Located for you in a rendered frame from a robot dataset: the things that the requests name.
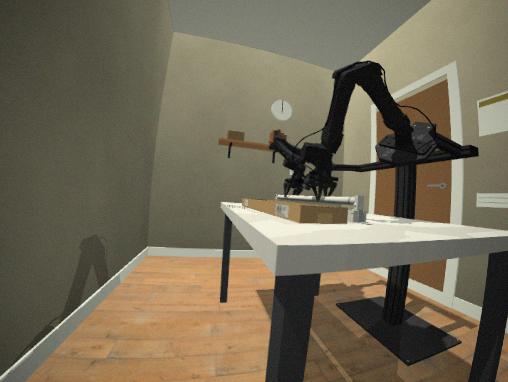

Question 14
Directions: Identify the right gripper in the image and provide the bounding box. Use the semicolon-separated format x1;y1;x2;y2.
283;171;304;197

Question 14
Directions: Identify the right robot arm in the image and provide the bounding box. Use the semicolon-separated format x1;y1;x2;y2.
269;135;318;191

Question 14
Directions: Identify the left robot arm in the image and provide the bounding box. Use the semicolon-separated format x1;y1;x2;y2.
300;61;432;164

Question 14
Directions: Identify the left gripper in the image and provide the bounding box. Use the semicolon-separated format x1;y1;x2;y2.
305;163;338;201

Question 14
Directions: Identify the white long tube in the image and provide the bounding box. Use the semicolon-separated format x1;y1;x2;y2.
277;195;355;205

